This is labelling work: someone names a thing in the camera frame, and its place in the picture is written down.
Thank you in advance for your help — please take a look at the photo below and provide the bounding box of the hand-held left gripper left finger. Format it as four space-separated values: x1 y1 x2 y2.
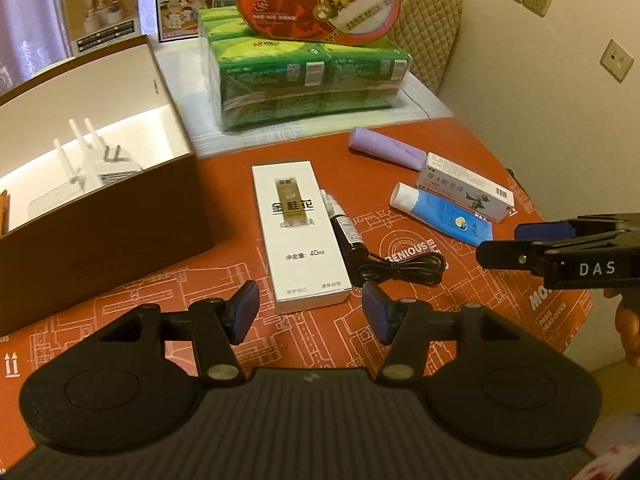
95 280 261 384

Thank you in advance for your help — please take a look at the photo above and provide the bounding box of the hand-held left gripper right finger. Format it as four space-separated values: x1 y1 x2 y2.
362 281 526 386

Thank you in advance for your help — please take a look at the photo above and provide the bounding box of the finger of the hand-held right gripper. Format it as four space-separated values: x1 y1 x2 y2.
515 214 640 242
476 230 640 274

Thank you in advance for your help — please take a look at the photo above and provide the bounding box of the black cable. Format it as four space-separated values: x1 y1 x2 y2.
357 250 447 289

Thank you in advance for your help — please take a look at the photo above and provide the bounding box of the white medicine box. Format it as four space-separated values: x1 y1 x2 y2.
416 152 516 224

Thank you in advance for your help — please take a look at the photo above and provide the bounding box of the black bottle-shaped device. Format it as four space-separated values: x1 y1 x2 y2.
320 189 369 289

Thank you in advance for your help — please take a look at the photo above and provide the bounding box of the blue white tube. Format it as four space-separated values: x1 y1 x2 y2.
390 182 494 247

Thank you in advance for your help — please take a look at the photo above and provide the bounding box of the white tall product box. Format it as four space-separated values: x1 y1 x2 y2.
251 160 352 316

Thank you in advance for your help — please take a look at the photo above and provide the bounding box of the brown cardboard storage box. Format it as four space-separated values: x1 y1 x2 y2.
0 35 217 336

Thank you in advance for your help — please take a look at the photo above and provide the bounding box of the purple tube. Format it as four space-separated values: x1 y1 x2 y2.
348 126 431 171

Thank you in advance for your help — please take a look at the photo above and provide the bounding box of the white wifi repeater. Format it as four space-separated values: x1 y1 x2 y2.
52 117 144 196

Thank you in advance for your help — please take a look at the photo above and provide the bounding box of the clear plastic box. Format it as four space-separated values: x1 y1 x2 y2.
27 180 103 222

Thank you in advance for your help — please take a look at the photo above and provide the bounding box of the person's right hand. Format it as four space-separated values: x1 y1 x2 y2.
615 305 640 364

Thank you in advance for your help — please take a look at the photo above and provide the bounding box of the red printed cardboard sheet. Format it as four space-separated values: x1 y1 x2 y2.
0 115 594 411

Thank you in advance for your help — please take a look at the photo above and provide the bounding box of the green tissue pack bundle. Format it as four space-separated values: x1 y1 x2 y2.
197 7 414 134

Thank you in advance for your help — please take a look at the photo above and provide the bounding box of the beige quilted chair cover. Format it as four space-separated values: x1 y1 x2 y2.
385 0 464 96

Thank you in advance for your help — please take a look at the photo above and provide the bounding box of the blue white milk carton box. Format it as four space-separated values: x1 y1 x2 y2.
155 0 251 44

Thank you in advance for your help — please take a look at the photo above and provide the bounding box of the red oval food container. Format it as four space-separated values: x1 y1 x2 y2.
235 0 404 44

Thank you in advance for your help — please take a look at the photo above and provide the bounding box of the small white photo box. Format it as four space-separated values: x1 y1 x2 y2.
62 0 141 57

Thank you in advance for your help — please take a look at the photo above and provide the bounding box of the pink curtain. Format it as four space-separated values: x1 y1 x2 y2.
0 0 157 86

